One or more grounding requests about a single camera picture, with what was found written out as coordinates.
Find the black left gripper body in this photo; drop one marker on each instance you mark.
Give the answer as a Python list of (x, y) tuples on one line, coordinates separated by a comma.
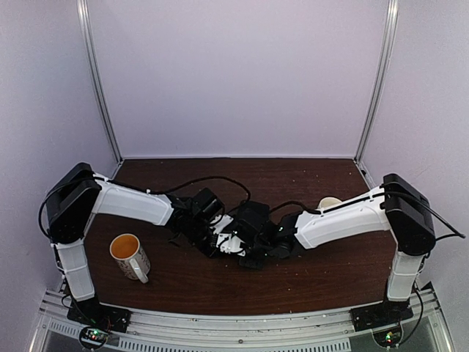
[(196, 235)]

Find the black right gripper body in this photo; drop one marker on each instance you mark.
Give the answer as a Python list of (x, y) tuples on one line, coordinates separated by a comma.
[(261, 251)]

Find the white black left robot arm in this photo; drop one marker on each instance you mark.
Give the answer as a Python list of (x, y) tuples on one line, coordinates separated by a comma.
[(69, 208)]

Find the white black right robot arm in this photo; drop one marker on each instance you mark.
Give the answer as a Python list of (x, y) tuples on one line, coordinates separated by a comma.
[(395, 206)]

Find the patterned mug orange inside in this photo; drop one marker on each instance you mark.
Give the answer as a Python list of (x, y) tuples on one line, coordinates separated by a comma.
[(127, 251)]

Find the cream white mug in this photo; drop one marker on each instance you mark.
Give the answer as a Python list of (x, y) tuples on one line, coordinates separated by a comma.
[(328, 202)]

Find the left round circuit board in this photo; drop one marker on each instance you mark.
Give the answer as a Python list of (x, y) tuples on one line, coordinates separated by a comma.
[(91, 337)]

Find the round circuit board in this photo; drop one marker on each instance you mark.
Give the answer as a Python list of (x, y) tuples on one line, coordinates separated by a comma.
[(388, 338), (91, 337)]

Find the right round circuit board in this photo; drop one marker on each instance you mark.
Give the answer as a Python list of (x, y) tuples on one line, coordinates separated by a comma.
[(388, 338)]

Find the aluminium front rail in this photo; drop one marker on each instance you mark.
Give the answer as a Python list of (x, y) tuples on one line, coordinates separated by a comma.
[(329, 330)]

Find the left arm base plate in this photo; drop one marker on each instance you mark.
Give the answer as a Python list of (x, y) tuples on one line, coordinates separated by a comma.
[(92, 313)]

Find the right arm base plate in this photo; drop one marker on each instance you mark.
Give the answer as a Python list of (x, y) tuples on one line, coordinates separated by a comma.
[(378, 315)]

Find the aluminium left corner post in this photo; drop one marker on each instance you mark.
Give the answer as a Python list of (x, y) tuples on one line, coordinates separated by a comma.
[(86, 30)]

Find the aluminium corner post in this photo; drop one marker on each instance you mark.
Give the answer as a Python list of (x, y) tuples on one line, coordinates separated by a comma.
[(86, 30), (388, 40)]

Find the aluminium right corner post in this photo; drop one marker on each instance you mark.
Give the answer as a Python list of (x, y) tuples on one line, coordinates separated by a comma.
[(388, 40)]

